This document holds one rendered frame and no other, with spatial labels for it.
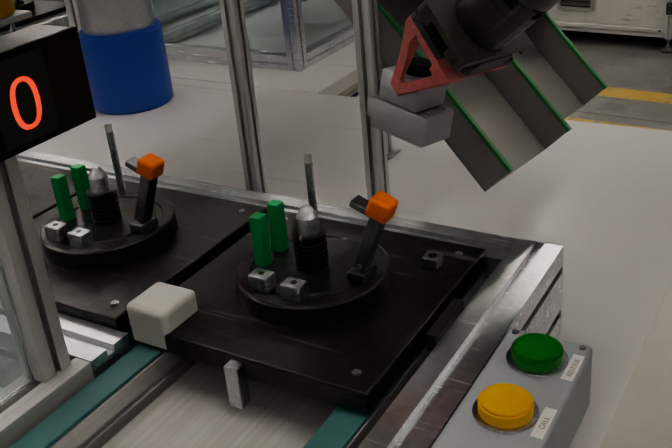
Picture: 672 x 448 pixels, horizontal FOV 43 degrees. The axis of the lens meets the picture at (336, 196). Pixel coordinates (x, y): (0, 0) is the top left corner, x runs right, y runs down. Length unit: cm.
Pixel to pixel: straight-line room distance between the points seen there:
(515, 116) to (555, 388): 41
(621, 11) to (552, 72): 373
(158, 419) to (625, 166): 79
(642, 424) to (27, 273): 53
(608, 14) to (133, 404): 431
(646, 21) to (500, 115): 387
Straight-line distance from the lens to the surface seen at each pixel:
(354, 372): 68
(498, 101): 100
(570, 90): 114
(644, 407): 84
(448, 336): 73
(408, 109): 79
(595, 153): 133
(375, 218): 71
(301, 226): 76
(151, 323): 77
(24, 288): 72
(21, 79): 63
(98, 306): 82
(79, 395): 76
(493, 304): 78
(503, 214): 114
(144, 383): 78
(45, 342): 75
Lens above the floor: 138
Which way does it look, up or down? 25 degrees down
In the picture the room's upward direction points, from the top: 5 degrees counter-clockwise
